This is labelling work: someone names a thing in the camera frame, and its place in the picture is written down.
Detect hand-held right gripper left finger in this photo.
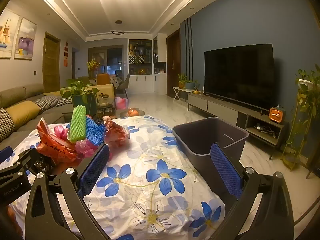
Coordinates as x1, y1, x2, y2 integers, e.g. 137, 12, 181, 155
25, 144, 112, 240

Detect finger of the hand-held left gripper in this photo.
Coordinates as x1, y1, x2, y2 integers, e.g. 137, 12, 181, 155
0, 146, 13, 165
0, 148, 39, 179

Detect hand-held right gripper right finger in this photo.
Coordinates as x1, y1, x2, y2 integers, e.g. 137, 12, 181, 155
210, 143, 295, 240

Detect black plastic bag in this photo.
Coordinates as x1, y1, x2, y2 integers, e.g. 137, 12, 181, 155
30, 155, 57, 173

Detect pink plastic bag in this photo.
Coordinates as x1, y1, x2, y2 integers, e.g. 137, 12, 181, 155
54, 124, 72, 140
75, 140, 100, 158

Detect grey plastic bin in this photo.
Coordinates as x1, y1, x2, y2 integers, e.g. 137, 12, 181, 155
172, 117, 250, 203

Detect blue foam net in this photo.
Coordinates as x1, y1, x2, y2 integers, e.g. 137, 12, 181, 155
84, 116, 107, 147

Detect red white plastic bag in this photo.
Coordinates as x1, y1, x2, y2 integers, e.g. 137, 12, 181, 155
104, 120, 130, 143

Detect green foam net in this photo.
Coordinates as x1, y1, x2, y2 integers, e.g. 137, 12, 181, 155
69, 106, 87, 141

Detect houndstooth cushion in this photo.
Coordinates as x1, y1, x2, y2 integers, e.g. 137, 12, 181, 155
0, 107, 16, 142

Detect large yellow cushion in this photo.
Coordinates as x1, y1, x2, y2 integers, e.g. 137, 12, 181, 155
5, 101, 42, 127

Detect blue floral cloth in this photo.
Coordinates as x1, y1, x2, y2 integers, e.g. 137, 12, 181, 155
0, 116, 225, 240

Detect black white patterned cushion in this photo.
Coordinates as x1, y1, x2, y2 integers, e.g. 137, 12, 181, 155
34, 95, 60, 112
56, 97, 73, 107

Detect dark coffee table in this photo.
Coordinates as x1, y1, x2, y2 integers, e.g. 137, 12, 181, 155
62, 105, 120, 120

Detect grey television cabinet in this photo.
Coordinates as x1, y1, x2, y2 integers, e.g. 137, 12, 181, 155
187, 92, 288, 160

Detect grey sofa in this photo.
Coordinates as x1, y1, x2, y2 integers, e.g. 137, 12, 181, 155
0, 83, 75, 150

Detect plate of oranges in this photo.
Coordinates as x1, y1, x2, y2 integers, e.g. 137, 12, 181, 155
120, 108, 145, 118

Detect pothos in teal planter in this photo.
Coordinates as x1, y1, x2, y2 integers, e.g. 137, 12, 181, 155
59, 79, 100, 118

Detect pink gift bag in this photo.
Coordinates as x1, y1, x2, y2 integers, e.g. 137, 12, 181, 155
114, 96, 130, 110

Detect orange retro speaker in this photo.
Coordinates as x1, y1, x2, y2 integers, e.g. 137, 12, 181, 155
269, 106, 284, 124

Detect yellow upholstered seat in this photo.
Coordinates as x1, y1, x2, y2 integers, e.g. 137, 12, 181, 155
85, 84, 114, 98

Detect orange dining chair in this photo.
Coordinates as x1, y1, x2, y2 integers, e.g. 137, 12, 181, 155
96, 73, 110, 85

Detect grey dining chair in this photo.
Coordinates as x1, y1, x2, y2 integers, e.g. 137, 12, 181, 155
116, 73, 130, 98

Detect plant in teal bowl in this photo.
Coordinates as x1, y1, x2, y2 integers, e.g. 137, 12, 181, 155
185, 79, 199, 90

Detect white folding side table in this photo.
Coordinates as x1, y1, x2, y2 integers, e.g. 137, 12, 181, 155
172, 86, 194, 102

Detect black television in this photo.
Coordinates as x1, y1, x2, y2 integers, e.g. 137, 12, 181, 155
204, 44, 275, 112

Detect plant in orange pot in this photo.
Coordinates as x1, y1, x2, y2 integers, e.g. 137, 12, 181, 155
177, 73, 187, 89

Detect white display cabinet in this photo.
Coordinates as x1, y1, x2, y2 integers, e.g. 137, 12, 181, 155
128, 39, 153, 93

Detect light wooden door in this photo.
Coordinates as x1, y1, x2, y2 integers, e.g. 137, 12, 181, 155
42, 31, 61, 93

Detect yellow flowers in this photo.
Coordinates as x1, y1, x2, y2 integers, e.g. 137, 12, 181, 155
87, 59, 100, 78

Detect glass sliding door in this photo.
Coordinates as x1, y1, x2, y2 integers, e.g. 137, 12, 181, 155
88, 44, 124, 80

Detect trailing plant on gold stand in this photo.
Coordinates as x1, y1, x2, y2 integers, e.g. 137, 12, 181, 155
281, 64, 320, 170

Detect purple painting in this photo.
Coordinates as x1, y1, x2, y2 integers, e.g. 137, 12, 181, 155
14, 17, 38, 60

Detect dark wooden door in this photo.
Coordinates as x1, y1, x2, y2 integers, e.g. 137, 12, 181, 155
166, 29, 181, 98

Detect sailboat painting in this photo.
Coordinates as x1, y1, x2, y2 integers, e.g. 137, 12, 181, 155
0, 9, 20, 59

